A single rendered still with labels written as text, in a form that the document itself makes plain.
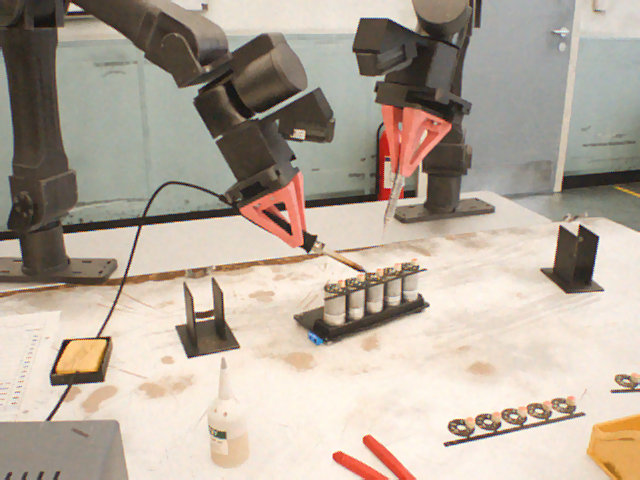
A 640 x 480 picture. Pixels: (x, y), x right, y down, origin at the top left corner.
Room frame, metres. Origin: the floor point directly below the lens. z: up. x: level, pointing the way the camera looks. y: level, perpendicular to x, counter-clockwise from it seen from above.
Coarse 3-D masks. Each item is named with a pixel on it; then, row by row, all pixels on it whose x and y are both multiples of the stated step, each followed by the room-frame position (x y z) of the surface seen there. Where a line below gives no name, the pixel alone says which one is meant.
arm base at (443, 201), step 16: (432, 176) 1.08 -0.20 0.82; (448, 176) 1.08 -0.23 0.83; (432, 192) 1.08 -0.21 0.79; (448, 192) 1.07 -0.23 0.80; (400, 208) 1.09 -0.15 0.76; (416, 208) 1.09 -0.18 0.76; (432, 208) 1.07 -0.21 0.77; (448, 208) 1.07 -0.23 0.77; (464, 208) 1.09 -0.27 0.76; (480, 208) 1.09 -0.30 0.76
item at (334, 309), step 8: (336, 288) 0.63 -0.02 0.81; (328, 296) 0.62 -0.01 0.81; (344, 296) 0.63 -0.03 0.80; (328, 304) 0.62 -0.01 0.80; (336, 304) 0.62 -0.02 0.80; (344, 304) 0.63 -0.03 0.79; (328, 312) 0.62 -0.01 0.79; (336, 312) 0.62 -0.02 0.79; (344, 312) 0.63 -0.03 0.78; (328, 320) 0.62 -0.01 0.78; (336, 320) 0.62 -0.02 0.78; (344, 320) 0.63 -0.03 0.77
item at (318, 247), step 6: (318, 246) 0.68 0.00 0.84; (324, 246) 0.68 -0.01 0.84; (318, 252) 0.68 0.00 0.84; (324, 252) 0.68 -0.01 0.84; (330, 252) 0.68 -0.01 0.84; (336, 258) 0.68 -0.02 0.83; (342, 258) 0.67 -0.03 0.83; (348, 264) 0.67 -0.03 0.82; (354, 264) 0.67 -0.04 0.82; (360, 270) 0.67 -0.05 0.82
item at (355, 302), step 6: (354, 282) 0.65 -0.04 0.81; (348, 288) 0.64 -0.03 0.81; (354, 288) 0.64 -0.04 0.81; (348, 294) 0.64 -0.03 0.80; (354, 294) 0.64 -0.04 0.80; (360, 294) 0.64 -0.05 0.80; (348, 300) 0.64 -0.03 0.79; (354, 300) 0.64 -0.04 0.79; (360, 300) 0.64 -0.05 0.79; (348, 306) 0.64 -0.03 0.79; (354, 306) 0.64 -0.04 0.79; (360, 306) 0.64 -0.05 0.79; (348, 312) 0.64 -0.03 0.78; (354, 312) 0.64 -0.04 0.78; (360, 312) 0.64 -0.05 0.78; (354, 318) 0.64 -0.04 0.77
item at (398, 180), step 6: (396, 174) 0.69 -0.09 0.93; (396, 180) 0.69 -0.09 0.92; (402, 180) 0.69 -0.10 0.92; (396, 186) 0.69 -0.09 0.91; (390, 192) 0.69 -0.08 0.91; (396, 192) 0.69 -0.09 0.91; (390, 198) 0.69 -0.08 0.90; (396, 198) 0.69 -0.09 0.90; (390, 204) 0.69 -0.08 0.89; (396, 204) 0.69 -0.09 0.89; (390, 210) 0.68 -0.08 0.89; (384, 216) 0.68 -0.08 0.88; (390, 216) 0.68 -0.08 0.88
